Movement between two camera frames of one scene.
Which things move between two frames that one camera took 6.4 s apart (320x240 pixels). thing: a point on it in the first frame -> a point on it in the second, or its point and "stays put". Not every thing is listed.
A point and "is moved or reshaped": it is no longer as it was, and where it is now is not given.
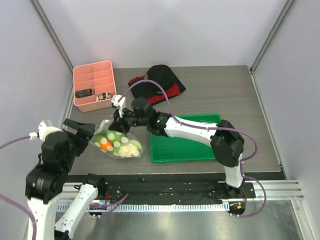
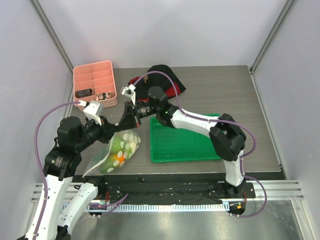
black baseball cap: x=161 y=73 stays put
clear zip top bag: x=116 y=144 is moved or reshaped
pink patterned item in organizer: x=102 y=96 stays put
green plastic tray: x=166 y=149 stays put
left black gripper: x=86 y=131 -> x=109 y=129
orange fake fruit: x=108 y=147 -> x=121 y=159
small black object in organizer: x=83 y=93 stays put
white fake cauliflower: x=129 y=151 -> x=133 y=142
